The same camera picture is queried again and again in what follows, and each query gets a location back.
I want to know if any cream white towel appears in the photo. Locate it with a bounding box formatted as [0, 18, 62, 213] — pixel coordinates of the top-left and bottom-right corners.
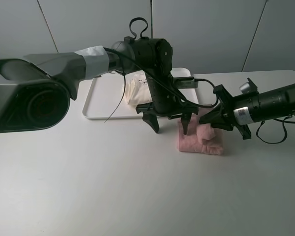
[122, 71, 152, 106]

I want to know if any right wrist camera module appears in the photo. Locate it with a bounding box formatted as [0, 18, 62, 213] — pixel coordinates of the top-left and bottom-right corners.
[240, 78, 258, 94]

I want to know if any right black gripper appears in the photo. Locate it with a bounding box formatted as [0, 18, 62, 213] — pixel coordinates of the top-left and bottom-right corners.
[199, 85, 259, 140]

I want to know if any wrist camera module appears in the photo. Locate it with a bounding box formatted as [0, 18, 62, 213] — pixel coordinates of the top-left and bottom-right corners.
[173, 76, 198, 89]
[240, 78, 258, 94]

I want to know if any pink towel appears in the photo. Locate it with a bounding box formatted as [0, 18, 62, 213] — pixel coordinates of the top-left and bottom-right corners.
[177, 108, 224, 155]

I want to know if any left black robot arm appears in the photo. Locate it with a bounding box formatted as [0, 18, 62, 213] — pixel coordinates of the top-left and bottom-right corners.
[0, 37, 198, 133]

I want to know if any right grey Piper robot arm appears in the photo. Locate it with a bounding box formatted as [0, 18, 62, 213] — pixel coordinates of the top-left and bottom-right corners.
[199, 78, 295, 143]

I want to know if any white rectangular plastic tray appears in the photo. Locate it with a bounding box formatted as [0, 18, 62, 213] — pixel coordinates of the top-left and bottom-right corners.
[82, 68, 200, 120]

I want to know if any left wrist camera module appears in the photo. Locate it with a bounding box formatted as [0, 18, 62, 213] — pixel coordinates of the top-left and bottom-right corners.
[173, 76, 198, 89]

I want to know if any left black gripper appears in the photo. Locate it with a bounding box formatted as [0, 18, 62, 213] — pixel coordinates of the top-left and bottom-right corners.
[135, 74, 198, 135]

